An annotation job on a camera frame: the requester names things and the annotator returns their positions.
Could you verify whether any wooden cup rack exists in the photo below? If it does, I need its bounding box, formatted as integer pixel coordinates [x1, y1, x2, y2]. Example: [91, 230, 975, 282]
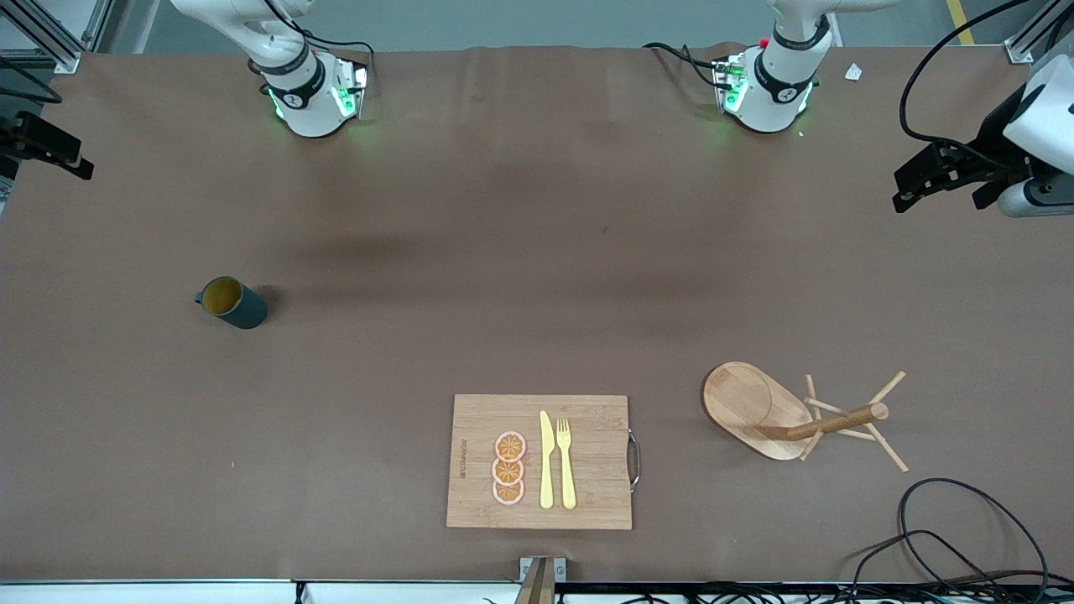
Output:
[702, 361, 910, 473]

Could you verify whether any wooden cutting board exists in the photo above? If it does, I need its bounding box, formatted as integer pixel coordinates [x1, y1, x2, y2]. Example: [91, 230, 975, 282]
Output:
[446, 394, 643, 531]

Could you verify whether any black left arm base cable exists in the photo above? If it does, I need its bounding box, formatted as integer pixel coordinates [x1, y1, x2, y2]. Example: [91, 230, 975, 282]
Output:
[644, 40, 727, 89]

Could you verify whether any yellow plastic fork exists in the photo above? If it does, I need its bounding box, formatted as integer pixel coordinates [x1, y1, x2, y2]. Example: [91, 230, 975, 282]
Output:
[556, 417, 578, 510]

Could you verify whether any white table edge rail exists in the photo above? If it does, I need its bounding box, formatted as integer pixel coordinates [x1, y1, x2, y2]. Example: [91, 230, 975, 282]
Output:
[0, 579, 1074, 604]

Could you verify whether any black arm base cable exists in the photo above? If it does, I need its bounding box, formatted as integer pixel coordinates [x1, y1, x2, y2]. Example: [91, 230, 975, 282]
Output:
[644, 40, 727, 89]
[298, 29, 376, 85]

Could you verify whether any yellow plastic knife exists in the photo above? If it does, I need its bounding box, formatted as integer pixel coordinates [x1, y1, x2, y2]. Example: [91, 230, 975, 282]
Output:
[539, 410, 555, 510]

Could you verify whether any black right arm base cable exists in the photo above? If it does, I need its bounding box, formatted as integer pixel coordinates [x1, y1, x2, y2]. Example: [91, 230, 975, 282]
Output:
[298, 29, 376, 85]

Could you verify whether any brown camera pole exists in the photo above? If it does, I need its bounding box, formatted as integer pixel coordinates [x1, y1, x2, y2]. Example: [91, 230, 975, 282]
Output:
[514, 558, 556, 604]

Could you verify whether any aluminium frame profile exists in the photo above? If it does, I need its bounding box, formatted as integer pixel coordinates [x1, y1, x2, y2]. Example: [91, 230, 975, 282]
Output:
[0, 0, 110, 75]
[1005, 0, 1074, 65]

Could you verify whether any metal bracket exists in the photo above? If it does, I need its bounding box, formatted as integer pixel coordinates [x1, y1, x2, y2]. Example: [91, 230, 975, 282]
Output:
[519, 556, 567, 604]

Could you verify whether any dark green ribbed cup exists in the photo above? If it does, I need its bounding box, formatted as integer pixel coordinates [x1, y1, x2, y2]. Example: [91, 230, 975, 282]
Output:
[195, 276, 269, 331]

